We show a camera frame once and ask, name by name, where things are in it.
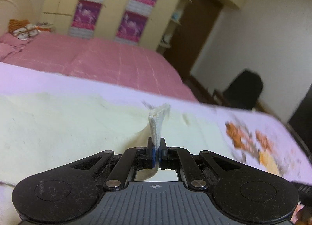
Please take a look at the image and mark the pink checked quilt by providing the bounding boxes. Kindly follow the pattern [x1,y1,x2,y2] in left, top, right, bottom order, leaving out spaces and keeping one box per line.
[0,31,198,101]

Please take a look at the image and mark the black chair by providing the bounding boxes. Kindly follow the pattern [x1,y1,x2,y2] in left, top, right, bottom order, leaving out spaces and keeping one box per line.
[214,70,264,111]

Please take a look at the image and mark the folded clothes stack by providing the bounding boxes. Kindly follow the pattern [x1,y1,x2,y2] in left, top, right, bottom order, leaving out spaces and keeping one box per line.
[36,22,53,33]

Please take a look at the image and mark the orange pillow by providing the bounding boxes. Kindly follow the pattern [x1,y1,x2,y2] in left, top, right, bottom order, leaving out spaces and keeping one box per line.
[9,19,30,33]

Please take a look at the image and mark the dark wooden door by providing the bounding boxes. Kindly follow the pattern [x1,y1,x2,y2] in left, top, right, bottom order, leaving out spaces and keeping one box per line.
[163,0,224,79]

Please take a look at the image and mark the cream wardrobe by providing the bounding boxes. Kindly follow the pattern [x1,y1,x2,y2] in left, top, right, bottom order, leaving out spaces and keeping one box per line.
[41,0,195,51]

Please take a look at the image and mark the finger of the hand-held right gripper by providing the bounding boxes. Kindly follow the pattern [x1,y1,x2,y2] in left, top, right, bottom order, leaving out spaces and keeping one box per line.
[294,182,312,194]

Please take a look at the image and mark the cream curved headboard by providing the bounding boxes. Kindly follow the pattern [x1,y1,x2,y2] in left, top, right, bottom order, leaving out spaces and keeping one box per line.
[0,0,33,36]

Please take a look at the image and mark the lavender floral bedsheet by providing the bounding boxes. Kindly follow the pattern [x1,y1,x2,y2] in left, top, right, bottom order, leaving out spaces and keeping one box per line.
[0,62,312,225]

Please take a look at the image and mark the cream corner shelf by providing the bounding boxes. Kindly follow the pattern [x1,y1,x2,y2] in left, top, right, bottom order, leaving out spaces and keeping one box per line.
[156,0,193,53]

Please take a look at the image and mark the cream white towel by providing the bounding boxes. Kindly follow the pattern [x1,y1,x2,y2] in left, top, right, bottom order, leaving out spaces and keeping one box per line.
[0,92,195,186]

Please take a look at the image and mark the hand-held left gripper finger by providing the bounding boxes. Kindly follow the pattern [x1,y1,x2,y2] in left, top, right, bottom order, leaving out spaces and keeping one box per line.
[66,137,159,190]
[158,138,244,190]

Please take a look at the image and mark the white patterned bundle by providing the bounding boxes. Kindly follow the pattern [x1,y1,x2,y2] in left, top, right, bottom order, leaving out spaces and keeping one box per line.
[13,24,41,41]

